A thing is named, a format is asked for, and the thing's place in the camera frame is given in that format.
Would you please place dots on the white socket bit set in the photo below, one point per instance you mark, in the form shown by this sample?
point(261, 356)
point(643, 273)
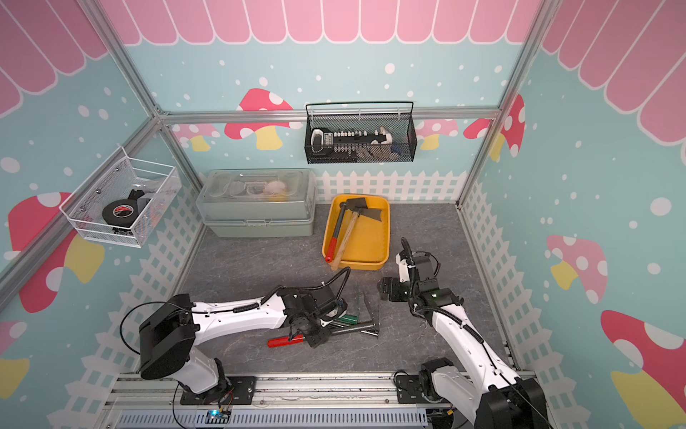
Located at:
point(327, 144)

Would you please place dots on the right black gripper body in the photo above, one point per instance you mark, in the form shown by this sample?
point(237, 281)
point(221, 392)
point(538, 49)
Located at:
point(400, 290)

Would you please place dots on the green circuit board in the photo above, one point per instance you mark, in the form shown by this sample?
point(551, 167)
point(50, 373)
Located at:
point(218, 417)

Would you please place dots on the black wire mesh basket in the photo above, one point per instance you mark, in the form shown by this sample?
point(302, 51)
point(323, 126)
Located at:
point(395, 117)

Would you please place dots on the yellow plastic storage tray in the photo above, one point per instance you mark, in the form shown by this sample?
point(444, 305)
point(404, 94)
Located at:
point(368, 246)

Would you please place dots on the white wire wall basket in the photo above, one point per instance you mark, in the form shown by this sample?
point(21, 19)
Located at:
point(153, 185)

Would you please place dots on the black tape roll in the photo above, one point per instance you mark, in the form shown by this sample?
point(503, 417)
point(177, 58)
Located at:
point(122, 213)

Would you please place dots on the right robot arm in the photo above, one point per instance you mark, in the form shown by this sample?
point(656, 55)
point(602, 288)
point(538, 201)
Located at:
point(487, 392)

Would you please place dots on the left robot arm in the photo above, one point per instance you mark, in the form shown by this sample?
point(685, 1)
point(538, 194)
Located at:
point(170, 337)

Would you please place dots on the translucent green storage box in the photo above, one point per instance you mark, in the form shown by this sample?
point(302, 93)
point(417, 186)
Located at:
point(267, 203)

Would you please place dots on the red-handled small hoe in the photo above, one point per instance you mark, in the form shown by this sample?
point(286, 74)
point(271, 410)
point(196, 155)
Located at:
point(343, 208)

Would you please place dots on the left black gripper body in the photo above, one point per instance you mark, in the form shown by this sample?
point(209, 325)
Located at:
point(314, 332)

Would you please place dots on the wooden-handled hatchet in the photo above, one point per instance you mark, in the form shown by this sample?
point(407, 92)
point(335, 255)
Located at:
point(372, 213)

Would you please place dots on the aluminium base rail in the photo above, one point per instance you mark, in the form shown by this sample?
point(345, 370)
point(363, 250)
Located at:
point(315, 400)

